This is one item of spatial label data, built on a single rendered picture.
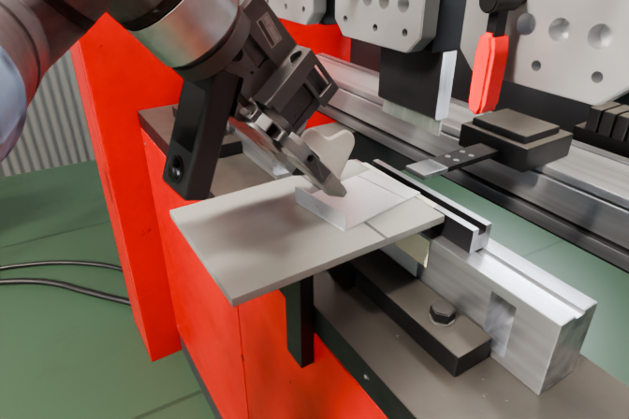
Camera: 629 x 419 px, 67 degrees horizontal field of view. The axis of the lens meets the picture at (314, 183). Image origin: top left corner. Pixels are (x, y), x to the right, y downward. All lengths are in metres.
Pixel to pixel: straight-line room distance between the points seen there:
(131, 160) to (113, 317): 0.80
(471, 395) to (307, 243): 0.22
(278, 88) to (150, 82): 0.95
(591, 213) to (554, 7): 0.40
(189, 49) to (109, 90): 0.96
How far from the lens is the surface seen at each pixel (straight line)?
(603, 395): 0.59
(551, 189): 0.77
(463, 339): 0.55
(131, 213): 1.44
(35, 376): 1.91
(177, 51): 0.36
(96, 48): 1.28
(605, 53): 0.39
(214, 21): 0.35
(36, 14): 0.33
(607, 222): 0.74
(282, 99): 0.40
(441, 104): 0.55
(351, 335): 0.57
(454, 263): 0.56
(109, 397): 1.75
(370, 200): 0.57
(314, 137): 0.44
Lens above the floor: 1.28
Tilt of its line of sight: 28 degrees down
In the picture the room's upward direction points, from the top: straight up
